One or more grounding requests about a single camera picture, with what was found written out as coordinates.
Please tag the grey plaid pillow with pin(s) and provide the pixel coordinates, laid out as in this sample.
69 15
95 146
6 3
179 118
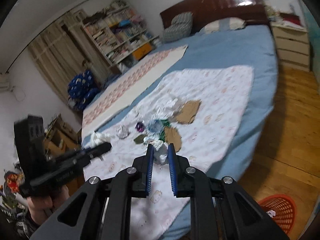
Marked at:
181 26

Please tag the blue bed mattress sheet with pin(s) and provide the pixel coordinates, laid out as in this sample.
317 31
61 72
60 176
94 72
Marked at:
252 46

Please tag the blue moon-print bundle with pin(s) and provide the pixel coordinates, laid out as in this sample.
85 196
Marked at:
82 89

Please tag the blue clear plastic bag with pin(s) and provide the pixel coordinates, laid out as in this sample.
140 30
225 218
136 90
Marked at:
156 127

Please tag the crumpled grey paper ball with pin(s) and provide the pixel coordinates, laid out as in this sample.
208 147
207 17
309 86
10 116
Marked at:
122 132

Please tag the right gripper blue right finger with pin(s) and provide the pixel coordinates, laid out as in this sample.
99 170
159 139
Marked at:
177 167

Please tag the cream drawer nightstand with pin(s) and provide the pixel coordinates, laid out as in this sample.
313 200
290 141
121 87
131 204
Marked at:
292 45

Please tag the white paper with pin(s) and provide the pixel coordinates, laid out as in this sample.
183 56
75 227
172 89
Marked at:
160 152

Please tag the white bookshelf with books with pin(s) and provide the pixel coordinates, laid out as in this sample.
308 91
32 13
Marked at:
120 34

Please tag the small brown cardboard piece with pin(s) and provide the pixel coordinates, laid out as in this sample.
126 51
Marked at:
172 136

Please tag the dark red wooden headboard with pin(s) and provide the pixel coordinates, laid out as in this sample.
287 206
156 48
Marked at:
206 11

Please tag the red plastic mesh basket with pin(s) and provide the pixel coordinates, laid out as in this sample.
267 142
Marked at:
282 209

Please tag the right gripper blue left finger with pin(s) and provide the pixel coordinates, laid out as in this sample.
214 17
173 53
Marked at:
143 176

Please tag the pink checkered folded quilt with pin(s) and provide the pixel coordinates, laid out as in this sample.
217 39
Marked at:
128 87

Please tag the white pillow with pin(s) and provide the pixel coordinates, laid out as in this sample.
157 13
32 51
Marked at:
225 24

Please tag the white tissue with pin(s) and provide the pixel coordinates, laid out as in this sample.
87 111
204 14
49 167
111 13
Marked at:
98 138

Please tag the beige curtain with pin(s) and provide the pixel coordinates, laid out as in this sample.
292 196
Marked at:
62 51

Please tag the white patterned blanket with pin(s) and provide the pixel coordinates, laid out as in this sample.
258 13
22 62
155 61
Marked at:
199 111

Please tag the white plastic bag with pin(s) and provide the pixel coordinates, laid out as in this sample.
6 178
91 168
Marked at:
166 106

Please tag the person's left hand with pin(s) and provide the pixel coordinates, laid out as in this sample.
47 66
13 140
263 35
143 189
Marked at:
38 206

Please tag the large brown cardboard piece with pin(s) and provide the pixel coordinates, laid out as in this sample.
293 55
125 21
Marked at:
187 113

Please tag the purple foil wrapper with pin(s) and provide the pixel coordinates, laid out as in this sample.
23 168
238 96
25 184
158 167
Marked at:
140 127

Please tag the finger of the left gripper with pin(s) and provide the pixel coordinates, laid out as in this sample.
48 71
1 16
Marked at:
96 151

